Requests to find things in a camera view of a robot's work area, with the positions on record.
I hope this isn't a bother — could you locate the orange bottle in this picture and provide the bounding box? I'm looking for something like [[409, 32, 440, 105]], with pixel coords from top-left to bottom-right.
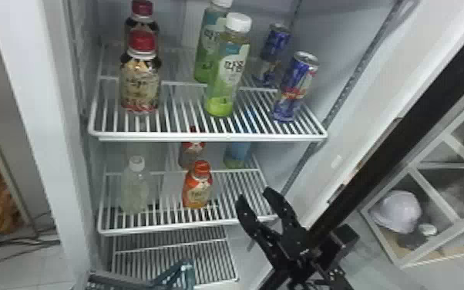
[[177, 126, 207, 170], [181, 159, 214, 210]]

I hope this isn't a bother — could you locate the white shelf trolley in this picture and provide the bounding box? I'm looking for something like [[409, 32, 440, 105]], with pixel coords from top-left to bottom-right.
[[358, 90, 464, 269]]

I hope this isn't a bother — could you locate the fridge door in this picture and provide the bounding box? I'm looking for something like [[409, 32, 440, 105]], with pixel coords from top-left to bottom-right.
[[304, 18, 464, 290]]

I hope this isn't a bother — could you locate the white fridge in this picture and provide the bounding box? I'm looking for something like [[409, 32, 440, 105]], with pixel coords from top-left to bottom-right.
[[0, 0, 464, 290]]

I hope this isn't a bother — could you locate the clear bottle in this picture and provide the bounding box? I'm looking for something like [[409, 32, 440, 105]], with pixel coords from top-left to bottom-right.
[[119, 155, 150, 215]]

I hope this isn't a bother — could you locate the pale green bottle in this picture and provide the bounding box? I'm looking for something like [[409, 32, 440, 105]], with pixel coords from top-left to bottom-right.
[[222, 141, 253, 170]]

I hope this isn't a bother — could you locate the black cable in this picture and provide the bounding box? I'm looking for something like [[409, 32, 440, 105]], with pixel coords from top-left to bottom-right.
[[0, 231, 62, 266]]

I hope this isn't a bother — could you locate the blue can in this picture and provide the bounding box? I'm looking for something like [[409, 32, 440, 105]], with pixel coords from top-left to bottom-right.
[[271, 50, 321, 123], [254, 22, 292, 89]]

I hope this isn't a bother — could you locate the white helmet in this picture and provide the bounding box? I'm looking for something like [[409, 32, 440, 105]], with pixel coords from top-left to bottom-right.
[[368, 190, 423, 235]]

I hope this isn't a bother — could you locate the dark bottle red cap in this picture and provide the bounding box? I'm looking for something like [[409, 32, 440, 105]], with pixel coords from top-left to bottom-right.
[[124, 0, 160, 46], [119, 29, 163, 115]]

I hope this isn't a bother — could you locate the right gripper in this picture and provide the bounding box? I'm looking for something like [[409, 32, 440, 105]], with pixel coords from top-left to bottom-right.
[[234, 186, 324, 285]]

